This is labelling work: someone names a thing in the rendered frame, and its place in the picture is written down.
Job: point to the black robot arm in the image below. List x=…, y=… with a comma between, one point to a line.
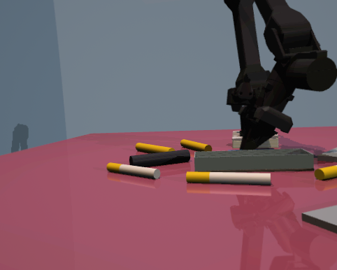
x=300, y=63

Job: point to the white cylinder with yellow end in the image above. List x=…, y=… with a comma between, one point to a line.
x=134, y=170
x=326, y=172
x=229, y=177

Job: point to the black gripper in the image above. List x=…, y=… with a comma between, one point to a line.
x=260, y=123

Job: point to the black cylinder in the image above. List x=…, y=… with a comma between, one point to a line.
x=160, y=158

